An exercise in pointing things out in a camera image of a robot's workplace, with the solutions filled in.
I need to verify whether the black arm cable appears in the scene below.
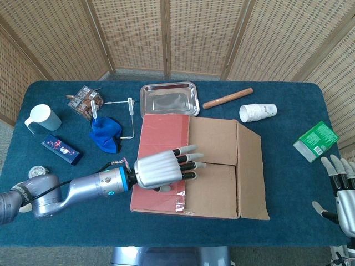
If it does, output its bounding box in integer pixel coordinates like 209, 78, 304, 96
27, 157, 131, 204

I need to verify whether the dark blue printed box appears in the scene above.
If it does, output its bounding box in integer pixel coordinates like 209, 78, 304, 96
40, 134, 84, 166

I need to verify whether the blue microfibre cloth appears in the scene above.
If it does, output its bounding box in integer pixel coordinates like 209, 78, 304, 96
88, 116, 123, 154

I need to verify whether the stack of white paper cups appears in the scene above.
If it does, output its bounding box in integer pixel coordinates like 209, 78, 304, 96
239, 103, 278, 124

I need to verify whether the green printed carton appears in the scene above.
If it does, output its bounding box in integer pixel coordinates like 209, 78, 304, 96
292, 120, 341, 163

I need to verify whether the blue carpet table cover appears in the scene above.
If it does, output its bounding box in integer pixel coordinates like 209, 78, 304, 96
0, 80, 347, 248

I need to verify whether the red cardboard shipping box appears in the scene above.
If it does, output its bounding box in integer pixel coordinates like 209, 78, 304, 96
129, 114, 271, 222

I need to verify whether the wooden rolling pin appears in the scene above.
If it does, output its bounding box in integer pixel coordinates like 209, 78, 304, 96
202, 87, 254, 110

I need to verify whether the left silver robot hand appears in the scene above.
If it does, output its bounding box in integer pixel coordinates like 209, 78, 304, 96
133, 144, 207, 192

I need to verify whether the pale mug with handle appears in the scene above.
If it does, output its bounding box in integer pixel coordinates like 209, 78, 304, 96
24, 104, 62, 135

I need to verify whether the stainless steel tray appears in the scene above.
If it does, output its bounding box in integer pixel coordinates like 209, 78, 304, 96
139, 81, 201, 117

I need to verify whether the grey robot torso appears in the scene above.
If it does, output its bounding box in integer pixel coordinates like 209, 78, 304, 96
110, 245, 231, 266

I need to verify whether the clear bag of brown snacks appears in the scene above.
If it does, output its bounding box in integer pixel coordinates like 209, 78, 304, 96
67, 85, 105, 121

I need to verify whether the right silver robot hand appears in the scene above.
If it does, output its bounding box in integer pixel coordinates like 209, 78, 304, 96
311, 154, 355, 238

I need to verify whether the silver round tin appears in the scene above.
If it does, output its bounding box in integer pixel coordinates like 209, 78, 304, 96
28, 165, 50, 180

